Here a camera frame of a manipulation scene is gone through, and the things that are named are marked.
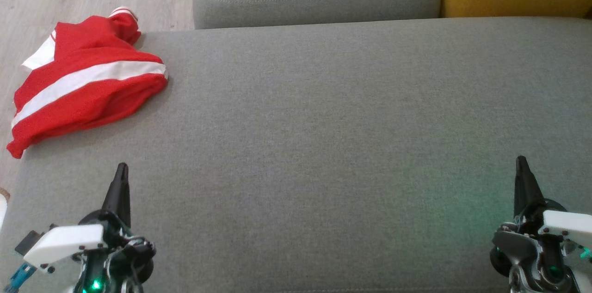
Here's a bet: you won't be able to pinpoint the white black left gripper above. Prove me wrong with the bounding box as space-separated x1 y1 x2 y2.
23 163 157 293

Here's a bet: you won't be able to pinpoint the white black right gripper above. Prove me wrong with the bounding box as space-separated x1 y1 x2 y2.
490 156 592 293

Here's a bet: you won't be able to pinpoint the red shorts with white stripe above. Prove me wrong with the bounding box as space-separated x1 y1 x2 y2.
6 48 168 159

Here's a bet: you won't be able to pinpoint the white object with brown rim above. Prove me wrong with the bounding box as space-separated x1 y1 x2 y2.
0 188 11 231

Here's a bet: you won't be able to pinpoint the grey sofa seat cushion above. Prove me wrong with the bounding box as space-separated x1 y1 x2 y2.
0 17 592 293

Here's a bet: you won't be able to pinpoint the blue left camera connector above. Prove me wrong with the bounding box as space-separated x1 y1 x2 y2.
2 263 37 293

